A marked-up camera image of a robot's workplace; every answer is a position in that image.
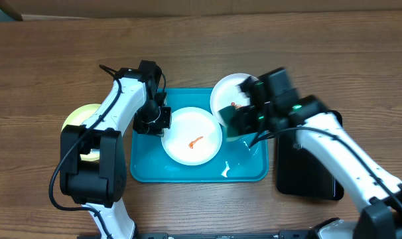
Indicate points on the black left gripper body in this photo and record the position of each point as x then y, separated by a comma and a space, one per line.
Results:
150, 119

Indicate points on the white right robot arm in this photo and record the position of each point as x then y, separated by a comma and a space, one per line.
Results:
376, 193

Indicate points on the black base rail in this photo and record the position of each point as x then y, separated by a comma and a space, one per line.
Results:
283, 234

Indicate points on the white foam blob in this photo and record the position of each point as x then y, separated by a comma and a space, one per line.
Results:
224, 173

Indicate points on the black plastic tray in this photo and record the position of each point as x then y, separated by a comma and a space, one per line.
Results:
300, 173

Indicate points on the green yellow sponge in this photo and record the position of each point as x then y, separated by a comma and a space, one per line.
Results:
227, 113

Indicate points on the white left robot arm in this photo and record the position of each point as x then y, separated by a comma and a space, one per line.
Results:
98, 186

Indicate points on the light green plate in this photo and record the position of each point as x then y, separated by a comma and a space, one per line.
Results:
77, 117

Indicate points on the teal plastic tray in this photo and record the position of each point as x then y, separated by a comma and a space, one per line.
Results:
150, 163

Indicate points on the white plate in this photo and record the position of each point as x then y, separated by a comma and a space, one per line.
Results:
227, 92
193, 138

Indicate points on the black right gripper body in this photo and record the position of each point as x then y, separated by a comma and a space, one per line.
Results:
259, 120

